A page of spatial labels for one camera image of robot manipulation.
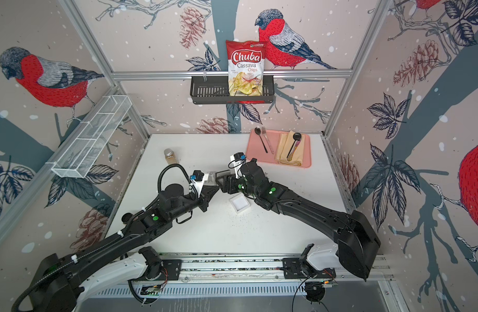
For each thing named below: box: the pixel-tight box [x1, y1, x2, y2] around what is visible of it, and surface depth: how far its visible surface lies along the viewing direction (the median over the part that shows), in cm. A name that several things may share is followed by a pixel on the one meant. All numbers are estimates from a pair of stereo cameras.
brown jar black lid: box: [121, 212, 134, 224], surface depth 79 cm
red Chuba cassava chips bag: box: [226, 39, 267, 97], surface depth 87 cm
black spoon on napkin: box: [286, 132, 302, 162], surface depth 119 cm
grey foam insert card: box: [214, 169, 232, 187], surface depth 74 cm
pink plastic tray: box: [245, 128, 312, 169], surface depth 118 cm
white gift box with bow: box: [203, 170, 217, 186], surface depth 67 cm
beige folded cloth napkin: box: [275, 130, 306, 167], surface depth 116 cm
